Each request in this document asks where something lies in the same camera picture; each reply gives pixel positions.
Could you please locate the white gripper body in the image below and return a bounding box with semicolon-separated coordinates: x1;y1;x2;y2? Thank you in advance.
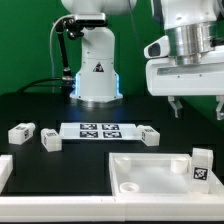
144;35;224;96

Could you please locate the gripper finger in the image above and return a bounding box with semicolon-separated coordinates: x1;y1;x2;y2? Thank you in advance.
216;96;224;120
168;96;182;118

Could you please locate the white square tabletop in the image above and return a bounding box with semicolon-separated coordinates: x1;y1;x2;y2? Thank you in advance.
109;153;224;197

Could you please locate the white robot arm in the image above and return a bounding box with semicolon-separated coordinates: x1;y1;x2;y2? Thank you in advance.
61;0;224;120

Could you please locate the black cable bundle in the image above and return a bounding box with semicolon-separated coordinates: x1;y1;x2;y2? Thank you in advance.
16;14;79;94

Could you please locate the black camera on stand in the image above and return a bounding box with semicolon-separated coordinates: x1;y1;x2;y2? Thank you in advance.
56;13;108;40

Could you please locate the white marker base plate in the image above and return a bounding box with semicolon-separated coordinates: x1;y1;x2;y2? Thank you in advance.
59;122;140;140

